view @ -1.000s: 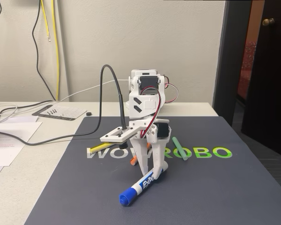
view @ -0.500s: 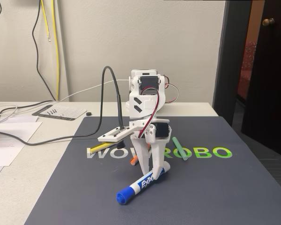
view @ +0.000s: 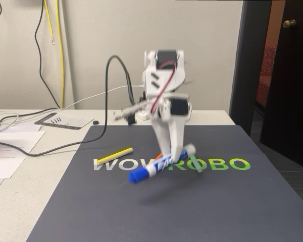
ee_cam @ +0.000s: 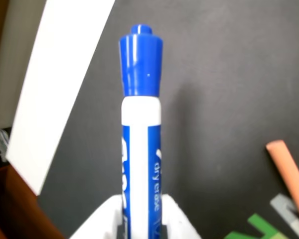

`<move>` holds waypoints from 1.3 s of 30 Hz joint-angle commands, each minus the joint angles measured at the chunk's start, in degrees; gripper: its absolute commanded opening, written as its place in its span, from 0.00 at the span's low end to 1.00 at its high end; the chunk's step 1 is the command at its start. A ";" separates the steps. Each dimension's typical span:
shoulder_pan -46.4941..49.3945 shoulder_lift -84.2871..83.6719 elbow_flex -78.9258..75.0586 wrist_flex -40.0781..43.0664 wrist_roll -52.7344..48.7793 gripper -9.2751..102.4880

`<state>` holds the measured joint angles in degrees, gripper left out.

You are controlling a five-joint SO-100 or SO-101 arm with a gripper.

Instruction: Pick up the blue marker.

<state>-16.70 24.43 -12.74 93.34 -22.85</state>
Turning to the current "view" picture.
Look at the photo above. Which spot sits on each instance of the small camera module board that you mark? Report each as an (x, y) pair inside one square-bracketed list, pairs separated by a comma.
[(131, 112)]

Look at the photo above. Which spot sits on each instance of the dark grey door frame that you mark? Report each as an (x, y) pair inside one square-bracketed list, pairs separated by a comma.
[(247, 63)]

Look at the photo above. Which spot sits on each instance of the orange chalk stick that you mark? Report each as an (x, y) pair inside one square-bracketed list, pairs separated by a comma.
[(158, 155)]

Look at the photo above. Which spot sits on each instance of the brass door knob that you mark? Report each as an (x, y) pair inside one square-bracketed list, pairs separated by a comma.
[(289, 24)]

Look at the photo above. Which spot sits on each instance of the printed paper red text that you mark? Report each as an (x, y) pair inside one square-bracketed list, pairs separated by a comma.
[(7, 164)]

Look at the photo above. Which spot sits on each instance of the dark wooden door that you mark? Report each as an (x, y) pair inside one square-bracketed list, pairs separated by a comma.
[(293, 88)]

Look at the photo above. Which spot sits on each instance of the small black round cap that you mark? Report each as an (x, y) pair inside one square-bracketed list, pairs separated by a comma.
[(96, 122)]

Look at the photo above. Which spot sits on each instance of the green chalk stick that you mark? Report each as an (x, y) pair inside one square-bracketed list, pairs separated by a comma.
[(197, 165)]

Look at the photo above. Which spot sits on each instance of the blue dry erase marker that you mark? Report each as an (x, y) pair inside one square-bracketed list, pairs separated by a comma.
[(151, 170)]

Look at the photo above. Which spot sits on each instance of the white lined screw pad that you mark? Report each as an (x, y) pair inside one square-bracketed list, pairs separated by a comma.
[(73, 119)]

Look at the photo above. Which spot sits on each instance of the grey WOWROBO mat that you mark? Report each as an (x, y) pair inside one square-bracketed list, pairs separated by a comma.
[(217, 206)]

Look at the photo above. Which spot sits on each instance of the yellow chalk stick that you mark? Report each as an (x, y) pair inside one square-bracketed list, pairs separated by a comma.
[(114, 155)]

